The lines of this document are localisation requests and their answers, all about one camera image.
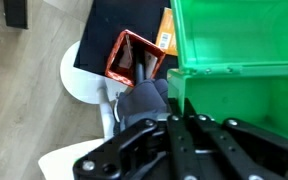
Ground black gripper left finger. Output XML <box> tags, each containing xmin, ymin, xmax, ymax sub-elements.
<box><xmin>72</xmin><ymin>119</ymin><xmax>171</xmax><ymax>180</ymax></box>

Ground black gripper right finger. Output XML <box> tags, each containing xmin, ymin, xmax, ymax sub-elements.
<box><xmin>167</xmin><ymin>98</ymin><xmax>288</xmax><ymax>180</ymax></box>

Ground green plastic lunch box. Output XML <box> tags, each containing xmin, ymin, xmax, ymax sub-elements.
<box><xmin>168</xmin><ymin>0</ymin><xmax>288</xmax><ymax>138</ymax></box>

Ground red open box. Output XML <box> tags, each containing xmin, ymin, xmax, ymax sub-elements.
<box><xmin>105</xmin><ymin>30</ymin><xmax>166</xmax><ymax>87</ymax></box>

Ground orange cardboard box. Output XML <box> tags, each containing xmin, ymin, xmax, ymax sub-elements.
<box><xmin>155</xmin><ymin>7</ymin><xmax>178</xmax><ymax>56</ymax></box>

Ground grey quilted jacket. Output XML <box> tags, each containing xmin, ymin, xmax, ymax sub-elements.
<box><xmin>113</xmin><ymin>79</ymin><xmax>169</xmax><ymax>135</ymax></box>

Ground black floor mat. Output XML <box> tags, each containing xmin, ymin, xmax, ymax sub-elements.
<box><xmin>73</xmin><ymin>0</ymin><xmax>178</xmax><ymax>86</ymax></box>

